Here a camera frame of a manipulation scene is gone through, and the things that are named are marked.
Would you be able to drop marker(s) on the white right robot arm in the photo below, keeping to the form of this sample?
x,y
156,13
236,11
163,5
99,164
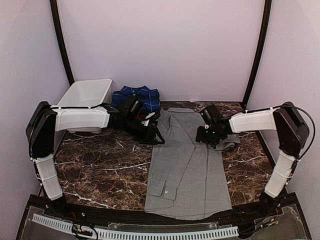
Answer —
x,y
292,132

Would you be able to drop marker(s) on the black frame post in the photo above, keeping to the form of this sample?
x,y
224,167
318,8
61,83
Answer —
x,y
258,53
61,41

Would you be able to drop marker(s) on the white slotted cable duct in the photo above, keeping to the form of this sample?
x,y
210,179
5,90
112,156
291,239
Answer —
x,y
117,231

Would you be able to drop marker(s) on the white plastic bin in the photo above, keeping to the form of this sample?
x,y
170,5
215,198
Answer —
x,y
87,97

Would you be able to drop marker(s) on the black red folded shirt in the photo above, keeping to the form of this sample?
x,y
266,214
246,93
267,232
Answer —
x,y
141,116

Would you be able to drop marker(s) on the left black frame post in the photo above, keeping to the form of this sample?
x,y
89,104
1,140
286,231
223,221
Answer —
x,y
61,41

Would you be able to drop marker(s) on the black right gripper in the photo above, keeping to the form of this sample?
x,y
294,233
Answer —
x,y
200,137

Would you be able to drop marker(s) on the grey long sleeve shirt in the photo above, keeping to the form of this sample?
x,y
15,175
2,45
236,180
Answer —
x,y
186,179

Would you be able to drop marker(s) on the right black frame post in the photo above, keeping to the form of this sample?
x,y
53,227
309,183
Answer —
x,y
258,53

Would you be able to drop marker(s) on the black front rail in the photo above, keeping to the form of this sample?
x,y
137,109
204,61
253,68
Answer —
x,y
102,216

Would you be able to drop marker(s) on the blue plaid folded shirt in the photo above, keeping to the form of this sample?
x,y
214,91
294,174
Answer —
x,y
149,97

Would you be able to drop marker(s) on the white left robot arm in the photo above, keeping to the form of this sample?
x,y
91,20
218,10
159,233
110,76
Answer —
x,y
47,120

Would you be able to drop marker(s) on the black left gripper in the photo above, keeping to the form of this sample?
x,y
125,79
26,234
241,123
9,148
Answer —
x,y
149,136

